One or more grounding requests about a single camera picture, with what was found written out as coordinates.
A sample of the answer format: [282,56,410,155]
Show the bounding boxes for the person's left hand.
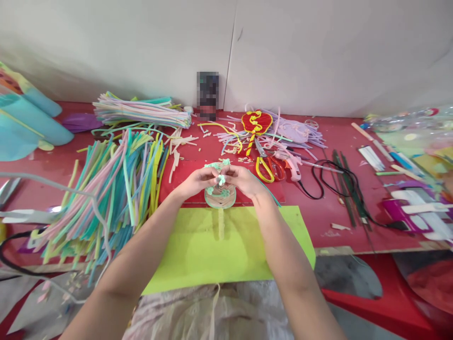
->
[176,166,222,204]

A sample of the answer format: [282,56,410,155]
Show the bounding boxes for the person's right hand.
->
[222,165,272,204]

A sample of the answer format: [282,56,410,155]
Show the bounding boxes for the person's right fingers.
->
[222,165,243,187]

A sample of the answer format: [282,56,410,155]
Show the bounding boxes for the person's left fingers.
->
[197,166,222,187]

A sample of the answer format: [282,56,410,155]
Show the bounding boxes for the green fan craft with stick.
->
[203,158,238,242]

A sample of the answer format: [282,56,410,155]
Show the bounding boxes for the scattered pipe cleaner offcuts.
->
[196,112,252,164]

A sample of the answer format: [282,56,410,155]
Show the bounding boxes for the teal pipe cleaner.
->
[247,169,283,207]

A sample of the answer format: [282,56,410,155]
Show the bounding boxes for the red fan craft yellow trim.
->
[241,110,274,157]

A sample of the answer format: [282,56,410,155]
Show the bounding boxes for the pink glue gun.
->
[274,150,304,183]

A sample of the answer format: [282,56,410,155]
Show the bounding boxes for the dark cylindrical can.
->
[196,71,220,122]

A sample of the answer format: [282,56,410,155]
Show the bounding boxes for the purple fan craft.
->
[275,118,325,149]

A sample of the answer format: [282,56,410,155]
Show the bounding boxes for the yellow-green paper sheet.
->
[141,205,317,296]

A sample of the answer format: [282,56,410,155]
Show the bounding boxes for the tied bundle of pastel stems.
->
[92,91,193,130]

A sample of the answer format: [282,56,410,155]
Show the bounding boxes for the pile of pastel pipe cleaners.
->
[31,128,171,282]

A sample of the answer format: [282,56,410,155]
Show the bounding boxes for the purple paper leaf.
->
[62,112,102,134]

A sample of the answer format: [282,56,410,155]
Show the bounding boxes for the white strips packet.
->
[358,145,387,172]

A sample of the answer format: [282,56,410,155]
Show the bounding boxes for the person's body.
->
[122,280,296,340]

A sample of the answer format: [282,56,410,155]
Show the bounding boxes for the long wooden stick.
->
[351,122,394,162]

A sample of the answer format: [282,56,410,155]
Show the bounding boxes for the purple and white tape dispenser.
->
[381,179,453,243]

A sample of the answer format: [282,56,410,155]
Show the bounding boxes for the heap of clear plastic packets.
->
[363,104,453,151]

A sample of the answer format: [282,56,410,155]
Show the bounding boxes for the blue paper rolls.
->
[0,86,76,162]

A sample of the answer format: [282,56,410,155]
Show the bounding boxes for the red plastic stool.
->
[318,247,453,340]

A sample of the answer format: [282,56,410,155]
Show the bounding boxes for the yellow-handled scissors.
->
[254,137,276,184]

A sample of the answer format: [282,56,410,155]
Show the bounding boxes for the orange-handled scissors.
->
[264,148,287,182]

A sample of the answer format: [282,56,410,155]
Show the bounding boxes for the black power cable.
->
[300,160,408,231]

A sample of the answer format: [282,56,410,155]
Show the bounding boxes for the bunch of dark green wires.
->
[332,150,373,231]

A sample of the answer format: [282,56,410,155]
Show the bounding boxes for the black curved strap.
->
[0,229,80,281]

